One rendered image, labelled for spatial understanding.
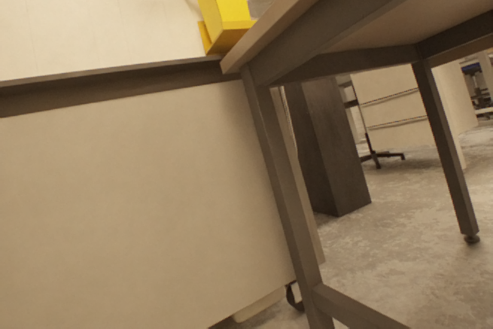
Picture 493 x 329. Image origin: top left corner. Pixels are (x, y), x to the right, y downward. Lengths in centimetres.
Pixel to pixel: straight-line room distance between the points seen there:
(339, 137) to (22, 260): 138
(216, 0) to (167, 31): 16
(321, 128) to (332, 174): 25
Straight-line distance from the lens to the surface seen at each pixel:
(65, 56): 71
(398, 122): 210
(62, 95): 67
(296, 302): 90
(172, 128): 65
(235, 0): 69
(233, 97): 71
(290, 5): 42
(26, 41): 74
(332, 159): 152
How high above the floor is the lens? 51
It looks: 4 degrees up
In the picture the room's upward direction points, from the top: 15 degrees counter-clockwise
